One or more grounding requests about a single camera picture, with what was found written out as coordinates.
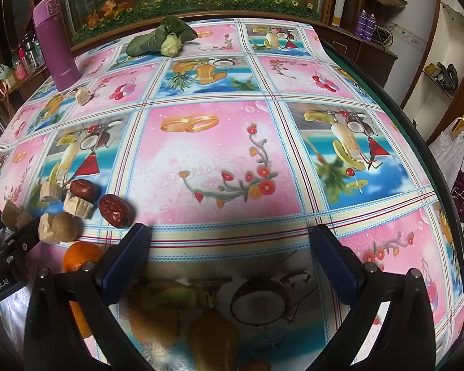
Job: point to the glass case with artificial plants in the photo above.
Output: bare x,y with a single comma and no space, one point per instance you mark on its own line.
185,0

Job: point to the small beige root piece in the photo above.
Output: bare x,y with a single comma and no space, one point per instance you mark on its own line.
82,96

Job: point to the steel thermos flask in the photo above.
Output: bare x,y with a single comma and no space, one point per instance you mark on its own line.
31,50

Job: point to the wooden sideboard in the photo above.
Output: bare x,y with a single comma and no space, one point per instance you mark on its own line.
21,92

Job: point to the purple thermos bottle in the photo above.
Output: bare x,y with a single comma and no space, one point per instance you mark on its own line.
56,42

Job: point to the beige root chunk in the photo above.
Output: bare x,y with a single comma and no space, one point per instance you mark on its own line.
45,228
77,205
49,193

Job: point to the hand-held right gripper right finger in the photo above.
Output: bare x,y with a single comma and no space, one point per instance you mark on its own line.
331,264

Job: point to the printed pink tablecloth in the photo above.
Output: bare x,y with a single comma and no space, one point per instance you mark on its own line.
224,162

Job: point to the orange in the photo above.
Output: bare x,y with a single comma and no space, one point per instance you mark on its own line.
80,319
81,259

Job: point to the pink bottle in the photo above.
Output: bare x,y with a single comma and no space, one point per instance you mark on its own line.
21,71

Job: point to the green box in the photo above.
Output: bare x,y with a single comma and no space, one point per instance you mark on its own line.
2,71

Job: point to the red date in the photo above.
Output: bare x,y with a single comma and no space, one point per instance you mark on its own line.
114,210
84,189

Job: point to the white plastic bag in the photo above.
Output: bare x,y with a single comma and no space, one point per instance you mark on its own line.
450,150

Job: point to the purple spray can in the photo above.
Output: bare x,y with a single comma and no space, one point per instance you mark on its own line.
369,27
360,25

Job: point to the green bok choy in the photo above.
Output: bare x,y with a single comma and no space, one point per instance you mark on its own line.
162,38

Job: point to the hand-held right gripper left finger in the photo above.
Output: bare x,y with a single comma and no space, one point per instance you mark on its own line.
128,261

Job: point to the dark bag on shelf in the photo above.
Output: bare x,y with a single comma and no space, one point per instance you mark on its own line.
444,75

